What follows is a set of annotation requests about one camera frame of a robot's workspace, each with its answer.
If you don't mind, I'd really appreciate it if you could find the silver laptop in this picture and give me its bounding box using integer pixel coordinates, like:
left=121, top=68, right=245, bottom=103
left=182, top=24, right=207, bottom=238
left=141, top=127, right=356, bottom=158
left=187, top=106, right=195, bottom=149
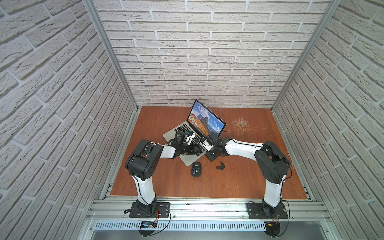
left=163, top=100, right=227, bottom=167

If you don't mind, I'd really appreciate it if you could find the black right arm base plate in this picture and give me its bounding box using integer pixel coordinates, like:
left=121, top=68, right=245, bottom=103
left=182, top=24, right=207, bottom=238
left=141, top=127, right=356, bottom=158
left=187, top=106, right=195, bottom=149
left=246, top=201, right=289, bottom=220

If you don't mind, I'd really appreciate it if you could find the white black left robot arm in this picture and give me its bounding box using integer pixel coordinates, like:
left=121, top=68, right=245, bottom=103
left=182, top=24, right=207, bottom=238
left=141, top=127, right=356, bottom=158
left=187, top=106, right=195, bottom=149
left=125, top=132, right=196, bottom=216

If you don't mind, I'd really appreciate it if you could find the aluminium corner post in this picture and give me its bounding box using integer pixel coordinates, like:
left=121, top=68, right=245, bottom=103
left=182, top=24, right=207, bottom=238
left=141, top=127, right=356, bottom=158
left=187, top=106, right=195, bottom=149
left=271, top=0, right=342, bottom=114
left=83, top=0, right=139, bottom=112

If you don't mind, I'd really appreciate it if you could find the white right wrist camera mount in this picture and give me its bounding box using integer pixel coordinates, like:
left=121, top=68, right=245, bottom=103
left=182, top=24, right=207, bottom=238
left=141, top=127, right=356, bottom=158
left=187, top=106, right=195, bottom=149
left=200, top=138, right=213, bottom=152

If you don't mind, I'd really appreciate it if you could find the black round connector box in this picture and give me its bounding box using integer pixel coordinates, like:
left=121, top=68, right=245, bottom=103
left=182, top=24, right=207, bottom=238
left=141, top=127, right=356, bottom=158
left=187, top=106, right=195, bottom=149
left=265, top=222, right=281, bottom=238

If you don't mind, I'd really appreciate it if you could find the black mouse battery cover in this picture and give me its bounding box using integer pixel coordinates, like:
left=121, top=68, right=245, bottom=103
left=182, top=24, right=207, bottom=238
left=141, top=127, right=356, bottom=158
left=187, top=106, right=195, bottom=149
left=216, top=162, right=225, bottom=171

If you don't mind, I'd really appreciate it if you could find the small green circuit board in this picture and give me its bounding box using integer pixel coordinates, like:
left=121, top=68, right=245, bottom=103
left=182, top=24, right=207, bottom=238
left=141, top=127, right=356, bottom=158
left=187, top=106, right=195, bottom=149
left=140, top=221, right=158, bottom=229

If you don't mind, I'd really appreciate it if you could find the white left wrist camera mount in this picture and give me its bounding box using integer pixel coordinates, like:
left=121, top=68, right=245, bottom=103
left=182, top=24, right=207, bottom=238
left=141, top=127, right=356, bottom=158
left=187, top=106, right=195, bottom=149
left=184, top=134, right=196, bottom=145

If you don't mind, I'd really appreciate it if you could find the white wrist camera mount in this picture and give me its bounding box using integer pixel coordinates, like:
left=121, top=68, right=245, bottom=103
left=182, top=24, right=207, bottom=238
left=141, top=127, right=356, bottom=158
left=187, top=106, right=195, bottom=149
left=184, top=134, right=196, bottom=145
left=200, top=138, right=213, bottom=152

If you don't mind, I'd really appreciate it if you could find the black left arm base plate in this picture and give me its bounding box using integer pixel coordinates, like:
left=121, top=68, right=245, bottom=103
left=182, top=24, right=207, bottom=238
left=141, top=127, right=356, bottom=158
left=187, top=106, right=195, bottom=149
left=129, top=201, right=171, bottom=219

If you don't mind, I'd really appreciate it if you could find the white perforated vent strip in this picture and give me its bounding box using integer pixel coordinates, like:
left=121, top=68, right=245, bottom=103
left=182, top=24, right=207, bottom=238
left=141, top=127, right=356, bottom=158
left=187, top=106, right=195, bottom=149
left=94, top=221, right=266, bottom=232

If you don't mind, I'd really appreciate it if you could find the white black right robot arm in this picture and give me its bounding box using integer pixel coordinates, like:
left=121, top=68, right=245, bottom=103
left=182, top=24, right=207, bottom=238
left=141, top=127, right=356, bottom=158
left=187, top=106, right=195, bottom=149
left=201, top=133, right=291, bottom=210

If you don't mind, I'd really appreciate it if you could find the aluminium corner post left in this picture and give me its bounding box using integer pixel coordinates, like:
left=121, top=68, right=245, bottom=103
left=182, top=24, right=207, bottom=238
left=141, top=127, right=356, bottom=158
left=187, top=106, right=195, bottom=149
left=83, top=0, right=139, bottom=112

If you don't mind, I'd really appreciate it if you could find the aluminium corner post right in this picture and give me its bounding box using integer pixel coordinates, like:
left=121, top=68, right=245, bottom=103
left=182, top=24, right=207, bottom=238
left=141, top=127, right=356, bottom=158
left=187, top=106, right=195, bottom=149
left=271, top=0, right=342, bottom=114

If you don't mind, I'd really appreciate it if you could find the black wireless mouse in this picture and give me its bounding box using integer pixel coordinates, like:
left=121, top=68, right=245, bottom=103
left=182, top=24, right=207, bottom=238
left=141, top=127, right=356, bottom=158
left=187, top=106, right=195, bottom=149
left=192, top=162, right=202, bottom=177

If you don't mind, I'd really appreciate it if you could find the aluminium front rail frame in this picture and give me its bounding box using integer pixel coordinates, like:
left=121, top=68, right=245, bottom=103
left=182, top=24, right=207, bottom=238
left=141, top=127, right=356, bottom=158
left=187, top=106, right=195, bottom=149
left=78, top=197, right=341, bottom=240

